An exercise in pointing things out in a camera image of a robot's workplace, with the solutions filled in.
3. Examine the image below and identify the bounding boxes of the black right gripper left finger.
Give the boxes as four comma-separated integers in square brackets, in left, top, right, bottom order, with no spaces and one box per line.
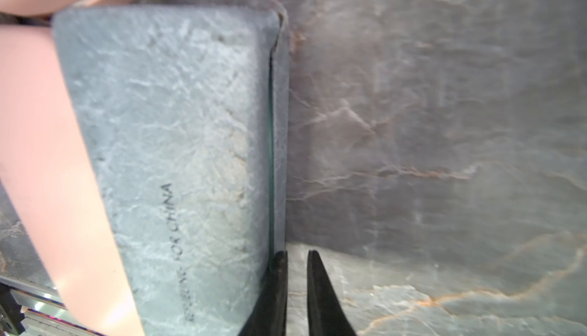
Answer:
[238,251,288,336]

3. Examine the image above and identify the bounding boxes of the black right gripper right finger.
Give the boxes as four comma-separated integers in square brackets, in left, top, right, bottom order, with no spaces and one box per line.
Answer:
[307,250,356,336]

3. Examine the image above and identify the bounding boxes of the teal grey case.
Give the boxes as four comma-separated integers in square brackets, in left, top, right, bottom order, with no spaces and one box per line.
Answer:
[53,5,281,335]

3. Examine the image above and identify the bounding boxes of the aluminium mounting rail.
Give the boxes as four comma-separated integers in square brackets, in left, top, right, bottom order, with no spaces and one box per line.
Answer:
[1,276,99,336]

